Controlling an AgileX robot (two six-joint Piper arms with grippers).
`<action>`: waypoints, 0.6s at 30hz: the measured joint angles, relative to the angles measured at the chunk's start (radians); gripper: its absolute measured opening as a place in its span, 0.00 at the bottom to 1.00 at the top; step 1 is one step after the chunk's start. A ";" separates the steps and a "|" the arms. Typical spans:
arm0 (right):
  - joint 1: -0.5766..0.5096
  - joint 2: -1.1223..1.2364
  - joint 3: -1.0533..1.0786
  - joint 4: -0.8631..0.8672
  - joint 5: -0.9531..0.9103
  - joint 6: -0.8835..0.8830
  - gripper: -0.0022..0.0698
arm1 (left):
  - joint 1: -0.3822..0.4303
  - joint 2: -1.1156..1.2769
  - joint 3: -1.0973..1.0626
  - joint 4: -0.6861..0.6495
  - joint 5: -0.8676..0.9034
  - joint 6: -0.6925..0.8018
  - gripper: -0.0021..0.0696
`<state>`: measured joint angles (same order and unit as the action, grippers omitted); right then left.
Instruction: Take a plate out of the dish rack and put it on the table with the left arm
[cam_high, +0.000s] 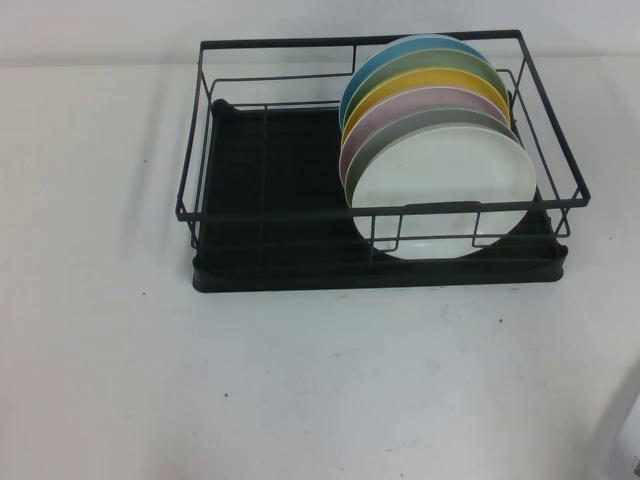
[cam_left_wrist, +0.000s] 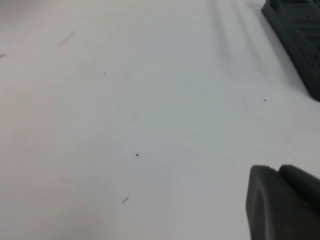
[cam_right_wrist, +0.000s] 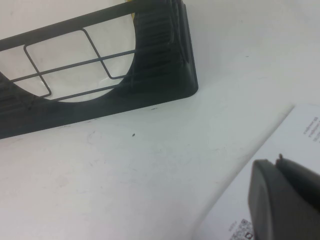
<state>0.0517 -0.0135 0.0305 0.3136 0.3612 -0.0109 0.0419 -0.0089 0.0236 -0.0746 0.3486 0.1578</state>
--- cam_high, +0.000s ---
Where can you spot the black plastic drip tray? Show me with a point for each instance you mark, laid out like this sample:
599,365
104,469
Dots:
290,165

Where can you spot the grey plate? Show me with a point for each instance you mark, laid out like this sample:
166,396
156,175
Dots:
400,132

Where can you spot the green plate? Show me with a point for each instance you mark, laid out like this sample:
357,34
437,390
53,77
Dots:
427,66

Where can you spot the yellow plate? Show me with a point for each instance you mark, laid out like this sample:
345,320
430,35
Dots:
432,82

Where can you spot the pink plate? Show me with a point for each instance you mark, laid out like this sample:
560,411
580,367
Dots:
395,109

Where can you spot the white plate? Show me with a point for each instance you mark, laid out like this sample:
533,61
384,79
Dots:
442,172

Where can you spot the blue plate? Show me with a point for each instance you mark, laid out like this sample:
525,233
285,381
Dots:
382,62

